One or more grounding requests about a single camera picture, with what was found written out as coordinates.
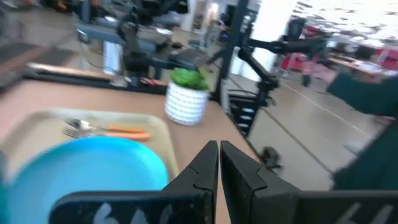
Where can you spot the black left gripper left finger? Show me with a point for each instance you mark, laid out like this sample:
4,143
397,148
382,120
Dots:
186,202

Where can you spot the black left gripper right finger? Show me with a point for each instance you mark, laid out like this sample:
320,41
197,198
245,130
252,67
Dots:
264,202

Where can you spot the blue plate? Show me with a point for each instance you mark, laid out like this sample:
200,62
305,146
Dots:
87,177

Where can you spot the beige plastic tray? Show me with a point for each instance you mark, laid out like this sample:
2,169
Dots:
40,130

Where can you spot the black slotted panel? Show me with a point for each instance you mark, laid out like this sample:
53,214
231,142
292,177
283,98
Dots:
245,115

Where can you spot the succulent in white pot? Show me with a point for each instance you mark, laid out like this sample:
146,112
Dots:
186,102

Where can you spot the person's hand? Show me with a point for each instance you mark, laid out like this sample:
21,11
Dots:
320,72

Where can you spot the person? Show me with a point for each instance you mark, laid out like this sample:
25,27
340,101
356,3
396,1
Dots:
367,93

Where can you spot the black mat with orange stripes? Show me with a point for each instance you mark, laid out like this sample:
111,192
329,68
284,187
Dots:
31,54

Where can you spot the black frame foot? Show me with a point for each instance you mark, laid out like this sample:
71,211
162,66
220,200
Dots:
270,157

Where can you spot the black upright frame post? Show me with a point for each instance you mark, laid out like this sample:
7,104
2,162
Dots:
231,40

